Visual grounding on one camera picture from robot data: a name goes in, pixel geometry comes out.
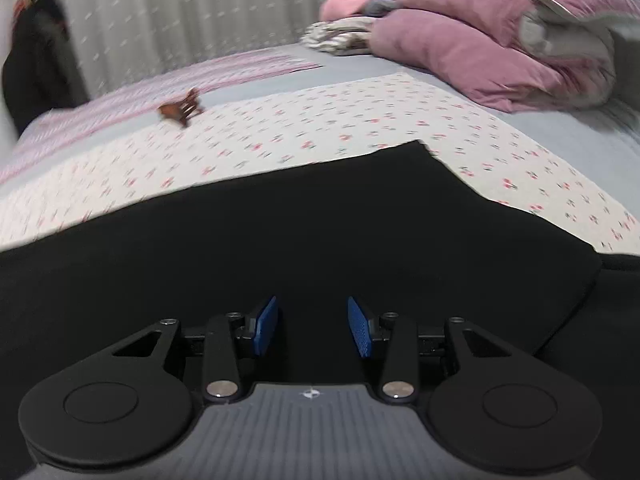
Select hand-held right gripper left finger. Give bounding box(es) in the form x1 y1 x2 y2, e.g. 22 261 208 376
112 296 279 405

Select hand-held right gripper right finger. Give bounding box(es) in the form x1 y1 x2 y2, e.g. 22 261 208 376
347 296 516 405

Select black pants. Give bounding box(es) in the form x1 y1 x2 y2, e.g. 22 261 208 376
0 140 640 480

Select cherry print sheet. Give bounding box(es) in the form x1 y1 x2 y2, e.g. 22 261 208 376
0 72 640 256

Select brown hair claw clip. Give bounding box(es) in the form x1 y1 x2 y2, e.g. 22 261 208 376
157 87 206 128

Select bed with grey sheet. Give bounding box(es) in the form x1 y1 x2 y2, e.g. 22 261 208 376
15 40 640 181

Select pink striped blanket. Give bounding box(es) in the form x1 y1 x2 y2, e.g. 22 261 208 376
0 50 323 183

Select striped folded cloth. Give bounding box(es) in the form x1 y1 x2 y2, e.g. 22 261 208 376
300 16 381 57

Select mauve and grey duvet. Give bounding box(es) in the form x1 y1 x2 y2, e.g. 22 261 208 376
370 0 640 113

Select grey star print curtain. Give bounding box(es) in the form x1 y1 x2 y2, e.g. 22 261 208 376
47 0 341 101

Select dark hanging clothes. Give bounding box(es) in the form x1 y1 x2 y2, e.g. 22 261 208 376
1 0 88 133

